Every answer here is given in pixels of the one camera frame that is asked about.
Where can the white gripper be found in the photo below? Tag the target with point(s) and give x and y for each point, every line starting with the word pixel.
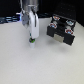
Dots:
pixel 30 21

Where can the white kcup with green lid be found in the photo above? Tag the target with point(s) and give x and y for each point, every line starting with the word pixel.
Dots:
pixel 32 42

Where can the black kcup holder drawer box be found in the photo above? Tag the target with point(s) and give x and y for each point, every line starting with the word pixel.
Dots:
pixel 66 12

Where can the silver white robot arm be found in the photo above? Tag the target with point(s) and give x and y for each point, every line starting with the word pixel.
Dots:
pixel 29 5

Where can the kcup in drawer front left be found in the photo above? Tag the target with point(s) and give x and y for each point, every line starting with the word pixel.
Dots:
pixel 54 25

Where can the kcup in drawer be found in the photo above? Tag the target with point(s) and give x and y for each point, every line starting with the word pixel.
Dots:
pixel 56 18
pixel 70 23
pixel 68 31
pixel 54 25

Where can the kcup in drawer back left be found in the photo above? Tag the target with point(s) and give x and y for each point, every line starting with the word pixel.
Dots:
pixel 56 18

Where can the kcup in drawer back right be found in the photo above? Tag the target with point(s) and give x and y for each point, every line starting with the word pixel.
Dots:
pixel 70 23

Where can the kcup in drawer front right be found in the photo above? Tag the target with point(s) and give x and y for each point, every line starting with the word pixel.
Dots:
pixel 68 31

